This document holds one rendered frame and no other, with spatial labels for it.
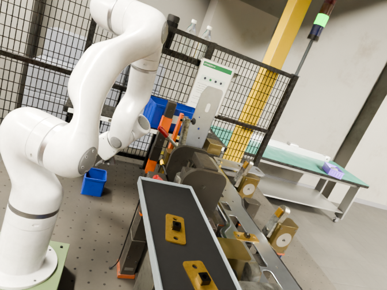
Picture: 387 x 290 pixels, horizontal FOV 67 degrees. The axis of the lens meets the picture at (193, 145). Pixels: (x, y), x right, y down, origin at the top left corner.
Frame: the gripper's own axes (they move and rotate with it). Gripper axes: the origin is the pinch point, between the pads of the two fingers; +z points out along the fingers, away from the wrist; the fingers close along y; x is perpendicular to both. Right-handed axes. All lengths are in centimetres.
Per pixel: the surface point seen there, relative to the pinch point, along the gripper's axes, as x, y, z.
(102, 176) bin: -11.7, -13.2, 15.6
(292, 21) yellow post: -108, -9, -89
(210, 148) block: -43, -36, -28
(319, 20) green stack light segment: -113, -18, -103
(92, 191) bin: -0.6, -14.8, 15.2
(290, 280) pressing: 35, -54, -63
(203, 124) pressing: -45, -23, -31
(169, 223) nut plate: 53, -12, -58
